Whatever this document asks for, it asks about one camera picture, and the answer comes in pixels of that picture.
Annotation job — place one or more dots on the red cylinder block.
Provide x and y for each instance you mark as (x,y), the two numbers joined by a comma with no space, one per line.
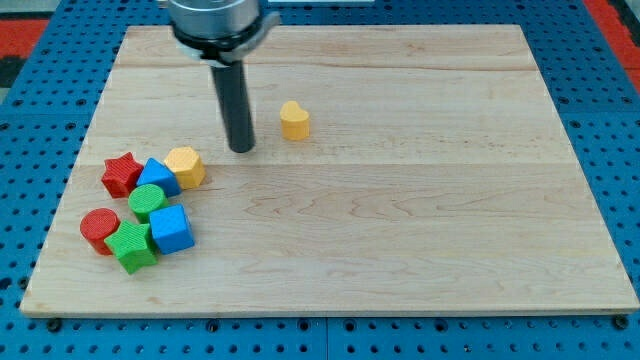
(96,226)

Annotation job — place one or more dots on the blue cube block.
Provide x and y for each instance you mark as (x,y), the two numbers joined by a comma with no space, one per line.
(171,229)

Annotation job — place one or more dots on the yellow heart block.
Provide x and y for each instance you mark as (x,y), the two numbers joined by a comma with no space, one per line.
(295,121)

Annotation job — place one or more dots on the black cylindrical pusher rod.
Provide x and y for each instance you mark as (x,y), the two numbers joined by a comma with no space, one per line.
(232,94)

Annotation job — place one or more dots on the red star block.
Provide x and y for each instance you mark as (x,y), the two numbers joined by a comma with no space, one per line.
(121,175)

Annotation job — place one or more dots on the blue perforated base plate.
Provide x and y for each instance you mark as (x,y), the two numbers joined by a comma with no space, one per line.
(48,110)

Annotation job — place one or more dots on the light wooden board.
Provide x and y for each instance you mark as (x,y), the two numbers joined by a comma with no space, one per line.
(437,180)

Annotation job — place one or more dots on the green star block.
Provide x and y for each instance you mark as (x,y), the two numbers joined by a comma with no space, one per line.
(132,245)

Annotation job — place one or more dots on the blue triangle block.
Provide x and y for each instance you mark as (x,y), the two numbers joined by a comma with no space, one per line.
(156,173)

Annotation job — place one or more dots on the yellow hexagon block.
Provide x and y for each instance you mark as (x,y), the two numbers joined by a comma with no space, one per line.
(187,166)

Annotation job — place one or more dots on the green cylinder block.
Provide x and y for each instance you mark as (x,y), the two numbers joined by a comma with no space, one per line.
(146,199)

